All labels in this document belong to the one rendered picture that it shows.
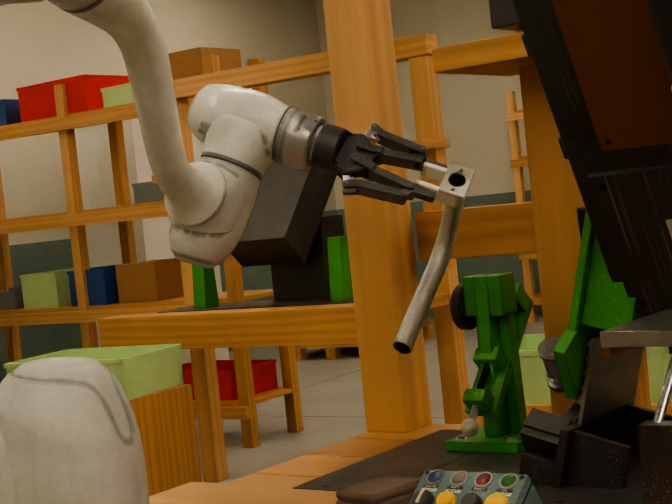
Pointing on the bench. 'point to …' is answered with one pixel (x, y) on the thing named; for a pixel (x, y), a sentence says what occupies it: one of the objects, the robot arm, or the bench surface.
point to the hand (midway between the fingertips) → (441, 184)
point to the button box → (523, 490)
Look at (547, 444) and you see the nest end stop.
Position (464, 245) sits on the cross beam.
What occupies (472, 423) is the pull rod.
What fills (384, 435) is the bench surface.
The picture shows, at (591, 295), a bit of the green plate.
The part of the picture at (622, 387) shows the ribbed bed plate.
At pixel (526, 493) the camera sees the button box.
